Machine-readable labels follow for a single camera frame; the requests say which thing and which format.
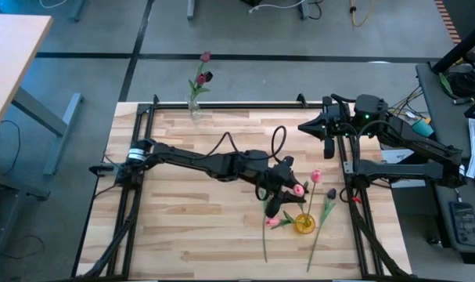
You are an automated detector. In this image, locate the dark metal floor stand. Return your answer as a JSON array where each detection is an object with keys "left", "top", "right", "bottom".
[{"left": 0, "top": 168, "right": 52, "bottom": 201}]

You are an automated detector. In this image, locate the white box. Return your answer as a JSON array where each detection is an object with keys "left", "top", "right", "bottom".
[{"left": 380, "top": 147, "right": 426, "bottom": 190}]

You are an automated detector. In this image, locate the black metal table frame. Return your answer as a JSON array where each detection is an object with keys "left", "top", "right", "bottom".
[{"left": 80, "top": 92, "right": 412, "bottom": 282}]

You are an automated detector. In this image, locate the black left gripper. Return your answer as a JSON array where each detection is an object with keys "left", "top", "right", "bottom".
[{"left": 255, "top": 156, "right": 300, "bottom": 219}]

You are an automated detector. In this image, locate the white floor cable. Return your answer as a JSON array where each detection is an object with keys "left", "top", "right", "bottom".
[{"left": 247, "top": 0, "right": 307, "bottom": 14}]

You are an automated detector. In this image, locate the black artificial tulip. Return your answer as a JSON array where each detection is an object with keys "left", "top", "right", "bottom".
[
  {"left": 193, "top": 70, "right": 214, "bottom": 103},
  {"left": 306, "top": 188, "right": 338, "bottom": 273}
]

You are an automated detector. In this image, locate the black diagonal beam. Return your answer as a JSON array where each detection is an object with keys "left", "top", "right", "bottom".
[{"left": 431, "top": 21, "right": 475, "bottom": 75}]

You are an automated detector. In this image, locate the leafless pale pink tulip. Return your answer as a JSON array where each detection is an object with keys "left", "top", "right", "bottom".
[{"left": 305, "top": 168, "right": 324, "bottom": 228}]

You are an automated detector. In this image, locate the dark grey side desk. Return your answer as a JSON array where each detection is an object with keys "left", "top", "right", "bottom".
[{"left": 415, "top": 61, "right": 475, "bottom": 264}]

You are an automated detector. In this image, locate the yellow glass vase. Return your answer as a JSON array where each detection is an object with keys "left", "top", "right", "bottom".
[{"left": 293, "top": 213, "right": 317, "bottom": 235}]

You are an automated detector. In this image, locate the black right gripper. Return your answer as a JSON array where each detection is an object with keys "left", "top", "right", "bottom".
[{"left": 298, "top": 96, "right": 358, "bottom": 161}]

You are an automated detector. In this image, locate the light wood side table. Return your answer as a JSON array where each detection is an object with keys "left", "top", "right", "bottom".
[{"left": 0, "top": 13, "right": 85, "bottom": 177}]

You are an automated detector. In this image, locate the yellow and black cable bundle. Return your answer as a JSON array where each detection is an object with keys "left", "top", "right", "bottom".
[{"left": 389, "top": 85, "right": 432, "bottom": 122}]

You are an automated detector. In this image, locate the coiled black cable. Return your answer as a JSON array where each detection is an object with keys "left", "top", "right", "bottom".
[{"left": 444, "top": 70, "right": 475, "bottom": 99}]

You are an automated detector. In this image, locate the yellow floor cable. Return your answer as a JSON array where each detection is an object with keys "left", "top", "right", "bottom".
[{"left": 349, "top": 0, "right": 377, "bottom": 27}]

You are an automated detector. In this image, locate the clear glass vase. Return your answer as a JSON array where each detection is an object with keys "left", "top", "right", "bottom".
[{"left": 187, "top": 97, "right": 202, "bottom": 121}]

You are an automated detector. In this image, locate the black handheld control box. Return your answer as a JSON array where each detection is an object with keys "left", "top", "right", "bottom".
[{"left": 450, "top": 201, "right": 475, "bottom": 248}]

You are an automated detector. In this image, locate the teal cup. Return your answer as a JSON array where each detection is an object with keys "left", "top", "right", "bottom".
[{"left": 411, "top": 118, "right": 435, "bottom": 139}]

